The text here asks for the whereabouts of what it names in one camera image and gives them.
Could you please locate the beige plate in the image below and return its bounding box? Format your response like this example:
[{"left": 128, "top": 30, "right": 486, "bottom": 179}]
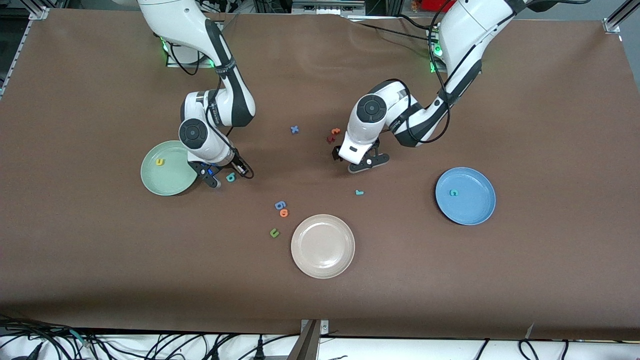
[{"left": 290, "top": 214, "right": 356, "bottom": 279}]

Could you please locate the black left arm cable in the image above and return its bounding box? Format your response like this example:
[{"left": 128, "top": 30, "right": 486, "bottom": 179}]
[{"left": 405, "top": 0, "right": 591, "bottom": 147}]

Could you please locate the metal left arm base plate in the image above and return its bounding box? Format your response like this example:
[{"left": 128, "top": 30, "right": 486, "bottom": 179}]
[{"left": 429, "top": 27, "right": 447, "bottom": 74}]

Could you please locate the metal table edge bracket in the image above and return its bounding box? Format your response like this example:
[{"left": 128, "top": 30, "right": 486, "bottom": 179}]
[{"left": 287, "top": 319, "right": 330, "bottom": 360}]

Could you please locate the green plate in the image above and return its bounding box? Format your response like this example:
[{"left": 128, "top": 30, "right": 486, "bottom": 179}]
[{"left": 140, "top": 140, "right": 201, "bottom": 197}]

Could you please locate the black table cable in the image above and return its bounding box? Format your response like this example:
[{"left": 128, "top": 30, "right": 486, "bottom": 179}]
[{"left": 345, "top": 14, "right": 443, "bottom": 45}]

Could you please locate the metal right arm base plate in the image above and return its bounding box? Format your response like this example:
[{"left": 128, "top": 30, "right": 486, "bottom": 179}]
[{"left": 166, "top": 35, "right": 221, "bottom": 68}]

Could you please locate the grey power strip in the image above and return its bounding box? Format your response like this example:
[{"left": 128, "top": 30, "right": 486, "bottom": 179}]
[{"left": 291, "top": 0, "right": 367, "bottom": 17}]

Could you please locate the blue plate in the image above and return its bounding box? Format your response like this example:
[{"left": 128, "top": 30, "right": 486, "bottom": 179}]
[{"left": 434, "top": 167, "right": 497, "bottom": 226}]

